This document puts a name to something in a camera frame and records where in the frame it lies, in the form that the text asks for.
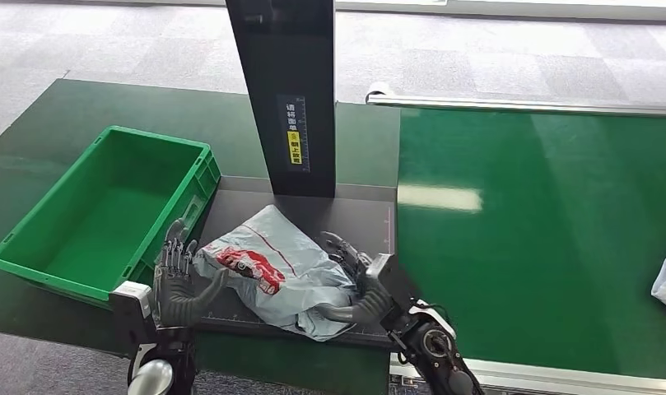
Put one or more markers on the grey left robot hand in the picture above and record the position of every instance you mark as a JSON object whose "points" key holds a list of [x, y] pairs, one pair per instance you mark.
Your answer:
{"points": [[174, 300]]}

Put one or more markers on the dark green table mat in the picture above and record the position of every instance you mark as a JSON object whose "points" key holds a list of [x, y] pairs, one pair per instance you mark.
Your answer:
{"points": [[120, 106]]}

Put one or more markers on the silver conveyor side rail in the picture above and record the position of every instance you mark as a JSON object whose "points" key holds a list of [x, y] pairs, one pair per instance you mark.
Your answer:
{"points": [[556, 379], [529, 104]]}

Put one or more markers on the green plastic crate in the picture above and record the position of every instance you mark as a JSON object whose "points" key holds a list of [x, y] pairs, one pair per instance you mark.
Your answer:
{"points": [[92, 218]]}

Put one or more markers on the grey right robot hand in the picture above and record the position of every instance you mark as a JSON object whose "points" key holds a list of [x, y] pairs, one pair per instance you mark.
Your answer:
{"points": [[373, 308]]}

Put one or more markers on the grey package red print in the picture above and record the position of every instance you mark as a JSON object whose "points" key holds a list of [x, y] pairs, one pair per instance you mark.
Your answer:
{"points": [[289, 272]]}

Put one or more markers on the green conveyor belt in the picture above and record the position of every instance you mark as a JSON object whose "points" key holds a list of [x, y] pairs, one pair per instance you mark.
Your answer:
{"points": [[556, 245]]}

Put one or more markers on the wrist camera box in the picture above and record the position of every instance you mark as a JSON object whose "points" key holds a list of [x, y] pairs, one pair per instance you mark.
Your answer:
{"points": [[390, 278], [131, 311]]}

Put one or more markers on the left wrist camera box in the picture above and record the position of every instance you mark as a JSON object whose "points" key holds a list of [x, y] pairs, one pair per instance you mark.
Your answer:
{"points": [[131, 311]]}

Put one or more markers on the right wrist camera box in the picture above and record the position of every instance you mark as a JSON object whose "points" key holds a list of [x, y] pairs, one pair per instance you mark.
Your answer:
{"points": [[390, 278]]}

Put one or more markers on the black inbound scanner machine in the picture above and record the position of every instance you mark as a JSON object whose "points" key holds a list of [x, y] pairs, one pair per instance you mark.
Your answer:
{"points": [[289, 65]]}

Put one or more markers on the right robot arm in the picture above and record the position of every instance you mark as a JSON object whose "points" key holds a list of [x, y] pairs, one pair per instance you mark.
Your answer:
{"points": [[436, 349]]}

